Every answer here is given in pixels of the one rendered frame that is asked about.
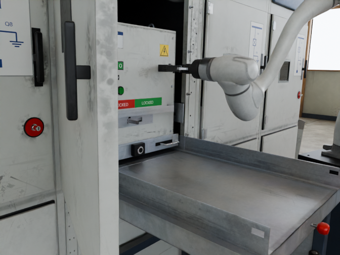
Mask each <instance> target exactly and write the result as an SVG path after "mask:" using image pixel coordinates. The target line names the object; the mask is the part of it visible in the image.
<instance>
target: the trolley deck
mask: <svg viewBox="0 0 340 255"><path fill-rule="evenodd" d="M118 171H119V172H121V173H124V174H127V175H129V176H132V177H135V178H138V179H140V180H143V181H146V182H148V183H151V184H154V185H157V186H159V187H162V188H165V189H168V190H171V191H173V192H176V193H179V194H181V195H184V196H187V197H190V198H192V199H195V200H198V201H200V202H203V203H206V204H209V205H211V206H214V207H217V208H219V209H222V210H225V211H228V212H230V213H233V214H235V215H238V216H241V217H244V218H246V219H249V220H252V221H254V222H257V223H260V224H263V225H265V226H268V227H270V238H269V248H270V249H273V250H274V252H273V253H272V254H271V255H291V254H292V253H293V252H294V251H295V250H296V248H297V247H298V246H299V245H300V244H301V243H302V242H303V241H304V240H305V239H306V238H307V237H308V236H309V235H310V233H311V232H312V231H313V230H314V229H315V227H312V226H311V223H313V224H316V225H317V224H318V223H321V222H322V221H323V219H324V218H325V217H326V216H327V215H328V214H329V213H330V212H331V211H332V210H333V209H334V208H335V207H336V206H337V204H338V203H339V202H340V189H339V190H337V191H336V190H332V189H328V188H324V187H320V186H316V185H312V184H308V183H304V182H300V181H296V180H292V179H288V178H284V177H280V176H276V175H272V174H268V173H264V172H260V171H255V170H252V169H248V168H244V167H240V166H236V165H233V164H229V163H225V162H221V161H217V160H213V159H209V158H205V157H201V156H197V155H193V154H189V153H185V152H177V153H173V154H170V155H166V156H162V157H159V158H155V159H151V160H148V161H144V162H140V163H136V164H133V165H129V166H125V167H122V168H119V169H118ZM119 218H120V219H122V220H124V221H126V222H128V223H130V224H132V225H134V226H136V227H138V228H140V229H141V230H143V231H145V232H147V233H149V234H151V235H153V236H155V237H157V238H159V239H161V240H163V241H164V242H166V243H168V244H170V245H172V246H174V247H176V248H178V249H180V250H182V251H184V252H186V253H188V254H189V255H255V254H253V253H250V252H248V251H245V250H243V249H241V248H239V247H236V246H234V245H232V244H230V243H227V242H225V241H223V240H221V239H218V238H216V237H214V236H212V235H209V234H207V233H205V232H203V231H200V230H198V229H196V228H194V227H191V226H189V225H187V224H185V223H182V222H180V221H178V220H176V219H173V218H171V217H169V216H167V215H164V214H162V213H160V212H158V211H155V210H153V209H151V208H149V207H146V206H144V205H142V204H140V203H137V202H135V201H133V200H131V199H128V198H126V197H124V196H122V195H119Z"/></svg>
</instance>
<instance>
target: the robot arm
mask: <svg viewBox="0 0 340 255"><path fill-rule="evenodd" d="M337 5H340V0H304V1H303V2H302V3H301V4H300V5H299V6H298V7H297V9H296V10H295V11H294V12H293V13H292V15H291V16H290V18H289V19H288V21H287V22H286V24H285V26H284V28H283V30H282V32H281V34H280V37H279V39H278V41H277V43H276V46H275V48H274V50H273V52H272V55H271V57H270V59H269V61H268V63H267V66H266V68H265V69H264V71H263V72H262V74H261V75H260V76H259V77H257V76H258V72H259V69H258V65H257V62H256V61H255V60H254V59H252V58H250V57H246V56H240V55H224V56H221V57H205V58H203V59H196V60H194V61H193V62H192V64H181V65H171V64H168V65H158V72H173V73H175V72H181V73H185V74H192V76H193V77H194V78H195V79H202V80H203V81H204V80H206V81H213V82H218V84H219V85H220V86H221V88H222V89H223V91H224V93H225V98H226V101H227V103H228V106H229V108H230V110H231V111H232V113H233V114H234V115H235V116H236V117H237V118H239V119H240V120H243V121H250V120H252V119H254V118H255V117H256V116H257V114H258V112H259V107H260V104H261V102H262V100H263V99H264V97H265V95H264V93H265V91H266V89H267V88H268V87H269V86H270V85H271V84H272V82H273V81H274V79H275V78H276V76H277V74H278V73H279V71H280V69H281V67H282V65H283V63H284V61H285V59H286V57H287V55H288V53H289V51H290V49H291V47H292V45H293V43H294V41H295V40H296V38H297V36H298V34H299V32H300V31H301V29H302V28H303V26H304V25H305V24H306V23H307V22H308V21H310V20H311V19H313V18H315V17H317V16H319V15H321V14H323V13H325V12H327V11H329V10H330V9H332V8H333V7H335V6H337ZM323 149H325V151H322V152H321V154H322V155H326V156H330V157H334V158H337V159H340V111H339V113H338V115H337V119H336V123H335V128H334V135H333V144H332V145H327V144H324V145H323Z"/></svg>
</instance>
